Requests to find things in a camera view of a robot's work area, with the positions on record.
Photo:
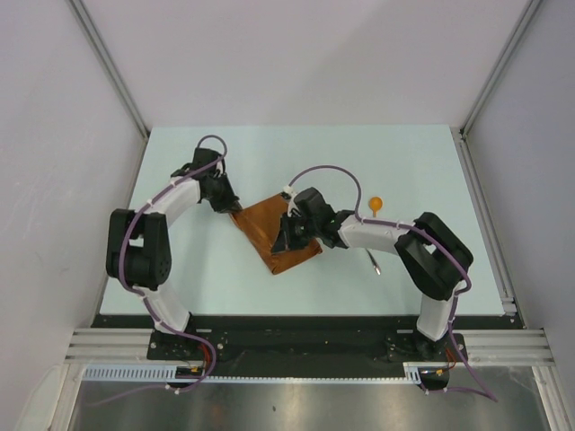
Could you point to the right aluminium side rail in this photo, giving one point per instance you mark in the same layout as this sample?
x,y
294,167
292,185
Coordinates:
x,y
498,264

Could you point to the orange plastic spoon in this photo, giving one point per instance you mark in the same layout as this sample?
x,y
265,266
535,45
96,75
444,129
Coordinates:
x,y
375,205

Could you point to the orange-brown cloth napkin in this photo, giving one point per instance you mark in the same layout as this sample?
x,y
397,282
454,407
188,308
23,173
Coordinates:
x,y
260,224

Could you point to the right aluminium corner post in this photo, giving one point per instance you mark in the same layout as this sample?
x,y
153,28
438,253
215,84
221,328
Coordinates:
x,y
503,60

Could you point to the silver metal fork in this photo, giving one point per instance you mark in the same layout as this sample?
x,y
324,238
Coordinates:
x,y
375,264

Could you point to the left aluminium corner post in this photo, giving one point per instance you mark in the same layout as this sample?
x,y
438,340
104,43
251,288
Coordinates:
x,y
100,49

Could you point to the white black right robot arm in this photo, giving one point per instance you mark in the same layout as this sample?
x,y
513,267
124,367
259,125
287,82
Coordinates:
x,y
435,259

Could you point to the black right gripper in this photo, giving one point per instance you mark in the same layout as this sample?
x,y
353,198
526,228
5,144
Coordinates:
x,y
285,239

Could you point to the aluminium corner post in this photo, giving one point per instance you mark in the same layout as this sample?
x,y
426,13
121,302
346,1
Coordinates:
x,y
100,49
503,60

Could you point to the aluminium front frame rail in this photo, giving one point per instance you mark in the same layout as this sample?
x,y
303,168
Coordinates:
x,y
485,347

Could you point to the white slotted cable duct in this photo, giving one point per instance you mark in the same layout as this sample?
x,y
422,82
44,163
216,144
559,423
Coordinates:
x,y
173,374

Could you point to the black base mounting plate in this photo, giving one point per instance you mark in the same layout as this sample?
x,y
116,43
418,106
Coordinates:
x,y
317,344

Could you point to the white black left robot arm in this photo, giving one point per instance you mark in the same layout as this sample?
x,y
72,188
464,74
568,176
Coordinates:
x,y
139,252

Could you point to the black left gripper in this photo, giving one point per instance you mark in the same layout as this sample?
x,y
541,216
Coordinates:
x,y
229,204

